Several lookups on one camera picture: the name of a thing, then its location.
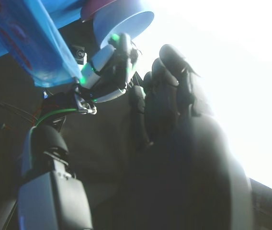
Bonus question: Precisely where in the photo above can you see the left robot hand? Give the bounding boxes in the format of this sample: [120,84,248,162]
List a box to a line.
[112,44,254,230]

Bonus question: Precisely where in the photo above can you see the blue snack bag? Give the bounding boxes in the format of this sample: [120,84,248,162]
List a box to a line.
[0,0,83,88]

